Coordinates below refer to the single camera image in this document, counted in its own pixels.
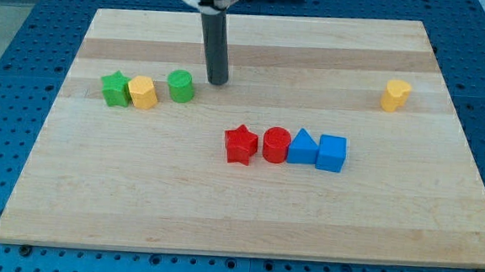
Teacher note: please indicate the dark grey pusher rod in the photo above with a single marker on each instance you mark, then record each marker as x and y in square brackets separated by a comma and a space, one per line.
[215, 45]

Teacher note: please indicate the green star block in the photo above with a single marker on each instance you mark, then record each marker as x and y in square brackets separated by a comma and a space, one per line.
[115, 89]

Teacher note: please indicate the yellow hexagon block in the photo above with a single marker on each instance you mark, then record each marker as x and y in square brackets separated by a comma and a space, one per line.
[142, 91]

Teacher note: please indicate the wooden board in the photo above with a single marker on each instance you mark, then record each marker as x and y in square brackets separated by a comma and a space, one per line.
[157, 180]

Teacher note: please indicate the yellow heart block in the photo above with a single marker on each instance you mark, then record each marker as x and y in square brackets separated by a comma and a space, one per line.
[395, 95]

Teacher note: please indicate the red cylinder block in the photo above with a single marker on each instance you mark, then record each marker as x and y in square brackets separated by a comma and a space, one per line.
[276, 144]

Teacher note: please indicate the blue triangle block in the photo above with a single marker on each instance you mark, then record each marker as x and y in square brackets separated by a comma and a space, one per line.
[303, 149]

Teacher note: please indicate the blue cube block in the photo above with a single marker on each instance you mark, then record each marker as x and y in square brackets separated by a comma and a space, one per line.
[331, 153]

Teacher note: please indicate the red star block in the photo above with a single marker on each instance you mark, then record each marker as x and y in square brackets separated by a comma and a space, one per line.
[241, 144]

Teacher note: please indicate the green cylinder block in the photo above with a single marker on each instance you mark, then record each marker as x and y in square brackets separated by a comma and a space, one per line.
[180, 86]

